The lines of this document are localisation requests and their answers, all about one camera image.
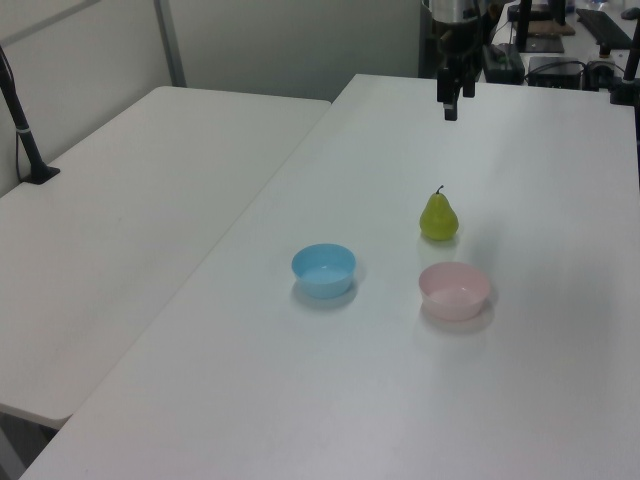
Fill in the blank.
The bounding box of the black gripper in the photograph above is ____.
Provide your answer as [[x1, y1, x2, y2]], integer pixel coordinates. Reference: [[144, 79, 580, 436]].
[[432, 18, 485, 122]]

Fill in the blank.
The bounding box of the green pear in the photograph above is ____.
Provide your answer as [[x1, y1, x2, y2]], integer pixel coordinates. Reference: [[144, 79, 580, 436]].
[[418, 185, 460, 243]]

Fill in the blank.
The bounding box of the pink plastic bowl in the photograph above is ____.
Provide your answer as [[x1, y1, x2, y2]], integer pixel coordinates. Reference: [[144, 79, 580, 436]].
[[418, 260, 491, 322]]

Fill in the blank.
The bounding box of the blue plastic bowl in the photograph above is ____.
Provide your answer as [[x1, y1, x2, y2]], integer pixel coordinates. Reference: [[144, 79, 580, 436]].
[[291, 243, 357, 300]]

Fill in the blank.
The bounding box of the dark device with green button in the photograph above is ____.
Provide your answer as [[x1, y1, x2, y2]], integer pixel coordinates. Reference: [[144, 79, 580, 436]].
[[480, 43, 526, 84]]

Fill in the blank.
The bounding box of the black electronics box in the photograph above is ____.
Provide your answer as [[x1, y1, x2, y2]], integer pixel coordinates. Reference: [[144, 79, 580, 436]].
[[525, 55, 586, 90]]

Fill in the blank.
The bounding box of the black keyboard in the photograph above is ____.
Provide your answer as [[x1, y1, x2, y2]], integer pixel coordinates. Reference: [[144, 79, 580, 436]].
[[575, 7, 634, 50]]

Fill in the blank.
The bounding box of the black clamp stand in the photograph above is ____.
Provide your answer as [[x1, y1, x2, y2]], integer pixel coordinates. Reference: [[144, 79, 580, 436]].
[[608, 29, 640, 106]]

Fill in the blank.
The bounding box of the black vertical post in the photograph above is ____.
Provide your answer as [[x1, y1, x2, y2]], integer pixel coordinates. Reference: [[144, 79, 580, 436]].
[[515, 0, 533, 53]]

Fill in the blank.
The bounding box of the grey partition frame post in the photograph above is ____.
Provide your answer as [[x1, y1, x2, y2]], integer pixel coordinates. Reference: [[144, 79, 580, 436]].
[[153, 0, 187, 89]]

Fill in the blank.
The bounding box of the black camera stand pole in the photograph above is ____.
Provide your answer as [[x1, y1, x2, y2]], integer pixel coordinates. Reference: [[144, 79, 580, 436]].
[[0, 45, 61, 185]]

